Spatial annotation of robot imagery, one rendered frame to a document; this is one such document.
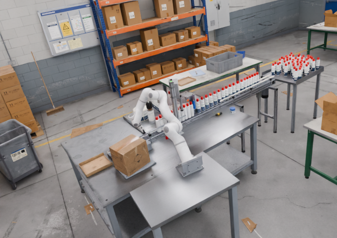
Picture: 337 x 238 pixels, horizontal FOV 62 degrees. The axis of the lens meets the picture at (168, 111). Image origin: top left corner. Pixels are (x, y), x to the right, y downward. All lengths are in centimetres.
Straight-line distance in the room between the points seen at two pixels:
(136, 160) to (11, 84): 363
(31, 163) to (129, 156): 242
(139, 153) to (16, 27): 506
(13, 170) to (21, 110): 160
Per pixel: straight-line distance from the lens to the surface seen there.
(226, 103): 399
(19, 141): 472
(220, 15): 868
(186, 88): 482
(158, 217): 247
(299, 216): 361
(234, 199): 284
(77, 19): 724
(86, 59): 752
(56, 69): 744
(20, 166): 489
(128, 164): 284
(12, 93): 600
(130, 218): 339
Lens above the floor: 261
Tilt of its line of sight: 26 degrees down
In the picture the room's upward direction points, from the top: 10 degrees counter-clockwise
